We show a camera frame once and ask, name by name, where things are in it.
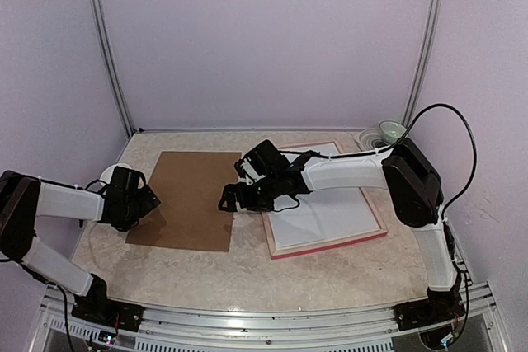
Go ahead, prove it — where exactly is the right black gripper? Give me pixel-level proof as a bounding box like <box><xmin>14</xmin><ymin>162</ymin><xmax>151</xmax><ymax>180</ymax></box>
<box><xmin>218</xmin><ymin>172</ymin><xmax>281</xmax><ymax>211</ymax></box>

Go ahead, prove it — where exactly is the aluminium corner post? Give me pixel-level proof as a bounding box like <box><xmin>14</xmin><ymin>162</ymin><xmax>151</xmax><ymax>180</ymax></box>
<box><xmin>402</xmin><ymin>0</ymin><xmax>442</xmax><ymax>126</ymax></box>
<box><xmin>89</xmin><ymin>0</ymin><xmax>134</xmax><ymax>138</ymax></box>

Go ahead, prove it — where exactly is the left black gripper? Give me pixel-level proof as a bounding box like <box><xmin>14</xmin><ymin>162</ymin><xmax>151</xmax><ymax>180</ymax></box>
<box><xmin>117</xmin><ymin>184</ymin><xmax>161</xmax><ymax>232</ymax></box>

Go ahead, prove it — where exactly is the red sunset sea photo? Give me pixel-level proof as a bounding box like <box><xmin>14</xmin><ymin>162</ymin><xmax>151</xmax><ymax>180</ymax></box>
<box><xmin>267</xmin><ymin>142</ymin><xmax>380</xmax><ymax>251</ymax></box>

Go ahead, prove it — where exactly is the orange white bowl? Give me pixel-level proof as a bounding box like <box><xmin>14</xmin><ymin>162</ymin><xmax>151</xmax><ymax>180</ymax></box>
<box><xmin>99</xmin><ymin>163</ymin><xmax>131</xmax><ymax>184</ymax></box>

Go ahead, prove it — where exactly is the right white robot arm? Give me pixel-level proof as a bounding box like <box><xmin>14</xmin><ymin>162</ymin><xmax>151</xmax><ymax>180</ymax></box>
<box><xmin>218</xmin><ymin>138</ymin><xmax>461</xmax><ymax>322</ymax></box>

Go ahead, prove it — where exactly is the brown cardboard backing board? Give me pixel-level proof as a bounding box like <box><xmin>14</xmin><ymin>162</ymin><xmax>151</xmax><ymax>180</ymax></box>
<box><xmin>125</xmin><ymin>151</ymin><xmax>241</xmax><ymax>252</ymax></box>

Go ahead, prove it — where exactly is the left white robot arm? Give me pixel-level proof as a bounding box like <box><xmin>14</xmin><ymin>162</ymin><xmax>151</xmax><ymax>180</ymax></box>
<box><xmin>1</xmin><ymin>163</ymin><xmax>161</xmax><ymax>323</ymax></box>

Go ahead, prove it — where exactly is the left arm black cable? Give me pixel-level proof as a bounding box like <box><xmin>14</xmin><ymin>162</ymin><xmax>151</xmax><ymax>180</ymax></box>
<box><xmin>78</xmin><ymin>178</ymin><xmax>108</xmax><ymax>228</ymax></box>

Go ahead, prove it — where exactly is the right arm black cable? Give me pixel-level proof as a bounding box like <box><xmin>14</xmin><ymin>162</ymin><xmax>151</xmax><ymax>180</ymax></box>
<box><xmin>288</xmin><ymin>103</ymin><xmax>479</xmax><ymax>213</ymax></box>

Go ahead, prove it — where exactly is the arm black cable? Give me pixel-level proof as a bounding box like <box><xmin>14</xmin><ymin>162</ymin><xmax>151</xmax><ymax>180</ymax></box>
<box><xmin>288</xmin><ymin>103</ymin><xmax>479</xmax><ymax>213</ymax></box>
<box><xmin>78</xmin><ymin>178</ymin><xmax>108</xmax><ymax>228</ymax></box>

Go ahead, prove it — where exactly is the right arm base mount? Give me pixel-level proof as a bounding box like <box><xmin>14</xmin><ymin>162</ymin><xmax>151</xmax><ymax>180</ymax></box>
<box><xmin>394</xmin><ymin>285</ymin><xmax>466</xmax><ymax>331</ymax></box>

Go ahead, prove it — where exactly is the white swirl pattern plate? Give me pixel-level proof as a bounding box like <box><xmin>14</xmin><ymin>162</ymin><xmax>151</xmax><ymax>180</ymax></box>
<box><xmin>353</xmin><ymin>128</ymin><xmax>389</xmax><ymax>151</ymax></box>

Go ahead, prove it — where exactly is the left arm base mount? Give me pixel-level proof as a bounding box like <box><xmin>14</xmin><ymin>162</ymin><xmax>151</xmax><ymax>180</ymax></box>
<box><xmin>72</xmin><ymin>275</ymin><xmax>145</xmax><ymax>332</ymax></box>

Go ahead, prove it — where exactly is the right aluminium corner post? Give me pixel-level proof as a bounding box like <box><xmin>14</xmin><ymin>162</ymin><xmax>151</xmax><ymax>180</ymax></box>
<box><xmin>402</xmin><ymin>0</ymin><xmax>442</xmax><ymax>126</ymax></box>

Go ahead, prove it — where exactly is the left aluminium corner post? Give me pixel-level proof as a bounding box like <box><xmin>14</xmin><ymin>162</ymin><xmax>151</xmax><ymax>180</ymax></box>
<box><xmin>89</xmin><ymin>0</ymin><xmax>134</xmax><ymax>138</ymax></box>

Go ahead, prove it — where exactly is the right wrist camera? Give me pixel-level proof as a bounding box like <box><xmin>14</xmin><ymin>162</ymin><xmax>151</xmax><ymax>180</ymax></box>
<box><xmin>234</xmin><ymin>158</ymin><xmax>259</xmax><ymax>185</ymax></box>

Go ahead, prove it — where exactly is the pink wooden picture frame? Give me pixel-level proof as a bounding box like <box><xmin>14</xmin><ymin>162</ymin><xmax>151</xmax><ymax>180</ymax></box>
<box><xmin>262</xmin><ymin>141</ymin><xmax>387</xmax><ymax>260</ymax></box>

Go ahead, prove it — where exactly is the aluminium front rail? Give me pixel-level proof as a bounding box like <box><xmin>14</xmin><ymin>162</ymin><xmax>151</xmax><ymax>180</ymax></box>
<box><xmin>28</xmin><ymin>281</ymin><xmax>508</xmax><ymax>352</ymax></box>

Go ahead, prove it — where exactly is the pale green ceramic bowl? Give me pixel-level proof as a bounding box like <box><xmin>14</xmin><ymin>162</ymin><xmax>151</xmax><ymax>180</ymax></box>
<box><xmin>379</xmin><ymin>120</ymin><xmax>407</xmax><ymax>145</ymax></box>

